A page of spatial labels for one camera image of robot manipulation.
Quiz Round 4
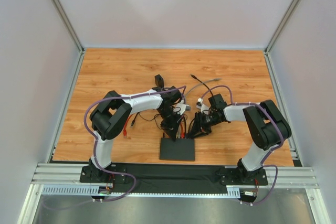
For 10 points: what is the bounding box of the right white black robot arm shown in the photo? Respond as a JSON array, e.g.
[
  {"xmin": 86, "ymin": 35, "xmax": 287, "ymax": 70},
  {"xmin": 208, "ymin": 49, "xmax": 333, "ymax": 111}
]
[{"xmin": 187, "ymin": 94, "xmax": 292, "ymax": 182}]

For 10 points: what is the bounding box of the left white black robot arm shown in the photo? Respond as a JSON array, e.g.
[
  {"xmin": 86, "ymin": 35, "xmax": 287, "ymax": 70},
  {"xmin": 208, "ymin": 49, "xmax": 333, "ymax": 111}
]
[{"xmin": 83, "ymin": 86, "xmax": 185, "ymax": 172}]

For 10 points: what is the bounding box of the black power adapter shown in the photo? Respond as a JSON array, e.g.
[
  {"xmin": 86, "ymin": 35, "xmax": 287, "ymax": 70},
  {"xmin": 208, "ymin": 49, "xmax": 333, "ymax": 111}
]
[{"xmin": 154, "ymin": 74, "xmax": 164, "ymax": 89}]

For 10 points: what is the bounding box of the black cloth strip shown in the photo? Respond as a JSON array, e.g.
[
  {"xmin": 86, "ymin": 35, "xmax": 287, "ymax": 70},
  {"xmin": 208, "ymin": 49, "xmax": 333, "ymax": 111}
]
[{"xmin": 112, "ymin": 163, "xmax": 226, "ymax": 193}]

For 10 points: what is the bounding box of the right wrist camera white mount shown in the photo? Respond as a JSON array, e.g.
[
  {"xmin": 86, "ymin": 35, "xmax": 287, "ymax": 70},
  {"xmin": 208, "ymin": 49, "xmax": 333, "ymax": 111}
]
[{"xmin": 196, "ymin": 98, "xmax": 209, "ymax": 113}]

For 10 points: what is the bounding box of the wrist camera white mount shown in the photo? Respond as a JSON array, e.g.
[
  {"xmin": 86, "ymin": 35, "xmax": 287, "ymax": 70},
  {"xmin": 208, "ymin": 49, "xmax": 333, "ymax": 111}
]
[
  {"xmin": 196, "ymin": 98, "xmax": 209, "ymax": 113},
  {"xmin": 173, "ymin": 102, "xmax": 191, "ymax": 115}
]

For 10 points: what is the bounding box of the thin black power cable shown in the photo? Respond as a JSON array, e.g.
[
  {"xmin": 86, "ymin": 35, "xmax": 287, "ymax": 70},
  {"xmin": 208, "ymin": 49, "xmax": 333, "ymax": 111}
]
[{"xmin": 136, "ymin": 112, "xmax": 163, "ymax": 130}]

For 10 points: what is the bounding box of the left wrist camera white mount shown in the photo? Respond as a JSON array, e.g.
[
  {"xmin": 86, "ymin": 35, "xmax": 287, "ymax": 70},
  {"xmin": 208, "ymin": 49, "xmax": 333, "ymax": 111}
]
[{"xmin": 173, "ymin": 102, "xmax": 191, "ymax": 115}]

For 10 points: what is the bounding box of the black network switch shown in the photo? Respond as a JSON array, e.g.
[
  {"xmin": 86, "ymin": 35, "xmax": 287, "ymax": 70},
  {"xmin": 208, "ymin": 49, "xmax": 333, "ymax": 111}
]
[{"xmin": 159, "ymin": 137, "xmax": 195, "ymax": 162}]

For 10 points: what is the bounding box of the red ethernet cable loose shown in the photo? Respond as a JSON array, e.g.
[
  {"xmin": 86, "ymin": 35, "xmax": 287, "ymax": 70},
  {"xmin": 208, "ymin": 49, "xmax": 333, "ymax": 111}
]
[{"xmin": 123, "ymin": 115, "xmax": 132, "ymax": 138}]

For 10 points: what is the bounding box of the grey ethernet cable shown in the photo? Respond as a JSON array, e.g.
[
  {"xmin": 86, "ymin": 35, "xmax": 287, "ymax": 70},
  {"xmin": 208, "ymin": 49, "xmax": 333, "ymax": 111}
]
[{"xmin": 182, "ymin": 77, "xmax": 222, "ymax": 98}]

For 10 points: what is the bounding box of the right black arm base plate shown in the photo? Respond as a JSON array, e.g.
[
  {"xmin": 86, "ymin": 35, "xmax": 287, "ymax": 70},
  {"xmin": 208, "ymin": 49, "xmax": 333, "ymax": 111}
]
[{"xmin": 216, "ymin": 166, "xmax": 268, "ymax": 186}]

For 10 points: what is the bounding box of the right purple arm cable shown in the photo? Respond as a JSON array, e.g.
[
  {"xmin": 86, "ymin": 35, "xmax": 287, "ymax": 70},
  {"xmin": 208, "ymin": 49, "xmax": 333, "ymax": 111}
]
[{"xmin": 201, "ymin": 84, "xmax": 286, "ymax": 208}]

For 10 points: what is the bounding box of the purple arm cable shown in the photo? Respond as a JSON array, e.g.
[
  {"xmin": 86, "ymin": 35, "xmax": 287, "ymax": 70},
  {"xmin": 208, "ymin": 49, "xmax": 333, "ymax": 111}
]
[
  {"xmin": 41, "ymin": 84, "xmax": 187, "ymax": 210},
  {"xmin": 201, "ymin": 84, "xmax": 286, "ymax": 208}
]

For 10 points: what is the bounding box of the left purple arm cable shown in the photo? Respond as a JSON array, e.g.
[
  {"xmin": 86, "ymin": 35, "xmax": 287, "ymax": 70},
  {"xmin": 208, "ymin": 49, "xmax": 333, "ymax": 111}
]
[{"xmin": 41, "ymin": 84, "xmax": 187, "ymax": 210}]

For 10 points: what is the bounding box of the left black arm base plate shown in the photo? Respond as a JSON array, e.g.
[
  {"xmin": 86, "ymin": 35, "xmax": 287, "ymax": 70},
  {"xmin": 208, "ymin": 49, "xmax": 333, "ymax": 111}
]
[{"xmin": 79, "ymin": 164, "xmax": 127, "ymax": 184}]

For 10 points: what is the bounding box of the grey slotted cable duct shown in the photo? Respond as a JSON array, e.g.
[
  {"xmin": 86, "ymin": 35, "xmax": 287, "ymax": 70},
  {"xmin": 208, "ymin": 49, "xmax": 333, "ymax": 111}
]
[{"xmin": 41, "ymin": 185, "xmax": 257, "ymax": 199}]

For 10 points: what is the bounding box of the aluminium front rail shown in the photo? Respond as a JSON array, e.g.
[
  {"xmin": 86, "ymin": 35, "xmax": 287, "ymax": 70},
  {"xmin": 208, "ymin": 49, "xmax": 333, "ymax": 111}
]
[{"xmin": 31, "ymin": 163, "xmax": 319, "ymax": 188}]

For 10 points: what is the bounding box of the right aluminium frame post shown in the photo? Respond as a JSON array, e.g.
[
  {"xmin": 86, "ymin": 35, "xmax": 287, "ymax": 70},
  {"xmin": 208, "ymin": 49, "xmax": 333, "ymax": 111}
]
[{"xmin": 265, "ymin": 0, "xmax": 317, "ymax": 53}]

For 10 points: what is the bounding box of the aluminium frame post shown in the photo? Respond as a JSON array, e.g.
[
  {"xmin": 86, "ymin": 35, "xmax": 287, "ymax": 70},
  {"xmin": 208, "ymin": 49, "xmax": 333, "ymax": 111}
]
[
  {"xmin": 265, "ymin": 0, "xmax": 317, "ymax": 53},
  {"xmin": 36, "ymin": 0, "xmax": 86, "ymax": 51}
]

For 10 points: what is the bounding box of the left aluminium frame post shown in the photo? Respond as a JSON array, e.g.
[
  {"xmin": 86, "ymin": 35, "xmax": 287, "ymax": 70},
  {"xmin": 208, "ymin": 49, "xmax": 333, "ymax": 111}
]
[{"xmin": 36, "ymin": 0, "xmax": 86, "ymax": 51}]

